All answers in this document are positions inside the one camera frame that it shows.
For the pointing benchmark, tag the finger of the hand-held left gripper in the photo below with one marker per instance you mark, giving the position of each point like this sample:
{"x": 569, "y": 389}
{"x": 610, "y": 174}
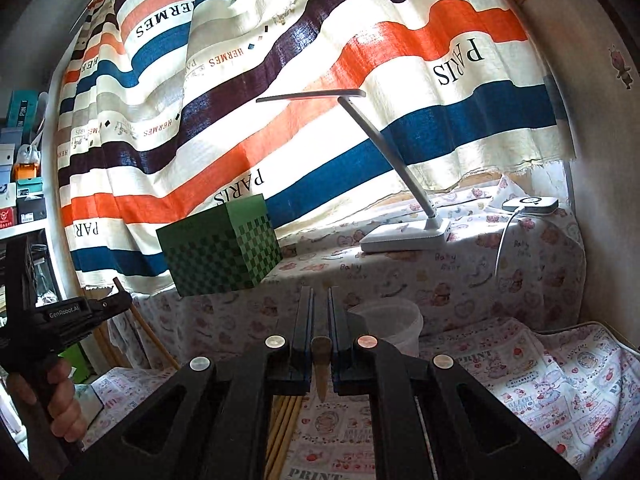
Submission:
{"x": 112, "y": 305}

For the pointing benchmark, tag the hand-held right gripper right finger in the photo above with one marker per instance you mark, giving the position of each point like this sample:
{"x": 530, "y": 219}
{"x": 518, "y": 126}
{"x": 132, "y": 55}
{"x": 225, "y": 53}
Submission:
{"x": 336, "y": 330}

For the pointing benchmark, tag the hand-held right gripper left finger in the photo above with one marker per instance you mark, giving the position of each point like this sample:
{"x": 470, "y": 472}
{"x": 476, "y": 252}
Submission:
{"x": 306, "y": 330}

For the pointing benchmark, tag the translucent plastic cup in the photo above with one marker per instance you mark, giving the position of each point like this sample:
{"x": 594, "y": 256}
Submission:
{"x": 395, "y": 325}

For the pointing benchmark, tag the person's left hand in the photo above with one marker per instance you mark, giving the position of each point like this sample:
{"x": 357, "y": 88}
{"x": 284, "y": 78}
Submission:
{"x": 65, "y": 400}

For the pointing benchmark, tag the green storage bin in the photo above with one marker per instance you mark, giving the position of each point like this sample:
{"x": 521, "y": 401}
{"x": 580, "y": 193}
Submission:
{"x": 80, "y": 365}

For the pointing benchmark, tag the white shelf unit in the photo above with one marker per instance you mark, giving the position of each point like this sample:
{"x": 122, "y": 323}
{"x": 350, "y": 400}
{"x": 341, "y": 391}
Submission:
{"x": 30, "y": 230}

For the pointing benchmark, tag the dark box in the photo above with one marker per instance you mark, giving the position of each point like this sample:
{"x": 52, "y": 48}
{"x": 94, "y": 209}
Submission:
{"x": 31, "y": 210}

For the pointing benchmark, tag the red box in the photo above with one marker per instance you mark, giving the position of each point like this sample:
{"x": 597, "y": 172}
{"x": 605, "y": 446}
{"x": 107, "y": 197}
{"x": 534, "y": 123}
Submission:
{"x": 7, "y": 217}

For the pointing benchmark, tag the white desk lamp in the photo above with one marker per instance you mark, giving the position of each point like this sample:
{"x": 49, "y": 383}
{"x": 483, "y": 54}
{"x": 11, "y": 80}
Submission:
{"x": 400, "y": 237}

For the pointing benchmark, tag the green checkered box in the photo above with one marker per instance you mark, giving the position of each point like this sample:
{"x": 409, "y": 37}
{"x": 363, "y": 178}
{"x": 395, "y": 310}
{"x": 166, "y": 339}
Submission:
{"x": 215, "y": 255}

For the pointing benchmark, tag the printed cartoon tablecloth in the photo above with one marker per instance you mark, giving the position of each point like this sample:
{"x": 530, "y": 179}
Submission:
{"x": 500, "y": 385}

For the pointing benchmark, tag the teal box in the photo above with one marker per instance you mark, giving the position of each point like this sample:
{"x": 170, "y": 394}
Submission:
{"x": 24, "y": 110}

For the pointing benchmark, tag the white router box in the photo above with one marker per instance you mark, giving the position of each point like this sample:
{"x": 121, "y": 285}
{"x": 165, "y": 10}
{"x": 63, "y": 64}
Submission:
{"x": 530, "y": 203}

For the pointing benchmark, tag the striped curtain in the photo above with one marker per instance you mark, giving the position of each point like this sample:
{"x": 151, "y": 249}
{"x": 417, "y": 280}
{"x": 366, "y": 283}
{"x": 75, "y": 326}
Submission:
{"x": 350, "y": 35}

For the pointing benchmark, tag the wooden frame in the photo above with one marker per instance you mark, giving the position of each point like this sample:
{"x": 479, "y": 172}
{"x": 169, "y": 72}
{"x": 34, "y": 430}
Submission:
{"x": 145, "y": 323}

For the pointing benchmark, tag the cartoon wall sticker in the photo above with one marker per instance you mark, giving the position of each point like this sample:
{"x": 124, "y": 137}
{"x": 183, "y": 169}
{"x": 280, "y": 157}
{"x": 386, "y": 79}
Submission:
{"x": 620, "y": 67}

